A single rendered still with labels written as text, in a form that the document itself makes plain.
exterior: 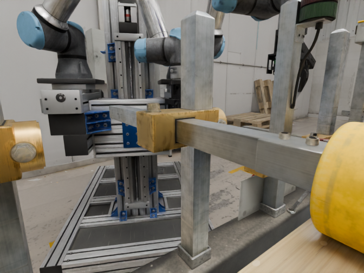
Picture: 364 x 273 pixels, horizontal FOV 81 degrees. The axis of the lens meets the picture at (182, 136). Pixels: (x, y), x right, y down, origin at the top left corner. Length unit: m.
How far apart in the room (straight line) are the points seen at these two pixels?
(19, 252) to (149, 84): 1.04
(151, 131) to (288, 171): 0.16
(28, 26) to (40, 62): 1.91
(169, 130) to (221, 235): 0.29
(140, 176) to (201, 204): 0.88
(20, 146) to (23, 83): 2.63
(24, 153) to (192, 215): 0.25
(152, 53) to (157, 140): 0.49
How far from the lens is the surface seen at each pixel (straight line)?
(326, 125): 0.74
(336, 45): 0.75
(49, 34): 0.97
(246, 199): 0.54
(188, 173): 0.34
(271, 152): 0.18
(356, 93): 0.99
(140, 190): 1.29
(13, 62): 2.86
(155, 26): 0.88
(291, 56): 0.51
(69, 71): 1.05
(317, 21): 0.51
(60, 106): 0.93
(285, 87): 0.51
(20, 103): 2.85
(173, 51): 0.70
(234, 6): 0.70
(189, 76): 0.32
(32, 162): 0.24
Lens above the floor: 1.00
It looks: 13 degrees down
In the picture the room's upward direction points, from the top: straight up
